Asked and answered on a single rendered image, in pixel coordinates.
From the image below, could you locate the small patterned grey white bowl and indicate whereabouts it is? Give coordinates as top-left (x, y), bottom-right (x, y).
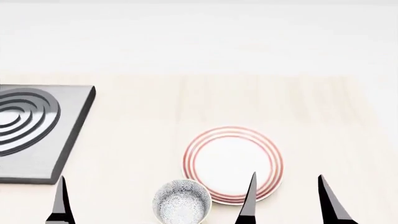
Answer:
top-left (152, 179), bottom-right (213, 224)

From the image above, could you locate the white plate with red rings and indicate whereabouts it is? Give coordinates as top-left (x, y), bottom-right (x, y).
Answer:
top-left (182, 125), bottom-right (284, 206)

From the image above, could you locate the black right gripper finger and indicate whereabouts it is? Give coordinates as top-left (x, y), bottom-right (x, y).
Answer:
top-left (234, 172), bottom-right (257, 224)
top-left (317, 174), bottom-right (359, 224)

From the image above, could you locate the grey stove slab black burner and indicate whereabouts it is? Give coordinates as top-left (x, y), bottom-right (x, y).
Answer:
top-left (0, 85), bottom-right (96, 185)

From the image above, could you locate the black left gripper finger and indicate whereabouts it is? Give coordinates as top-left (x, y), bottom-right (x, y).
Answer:
top-left (45, 175), bottom-right (76, 224)

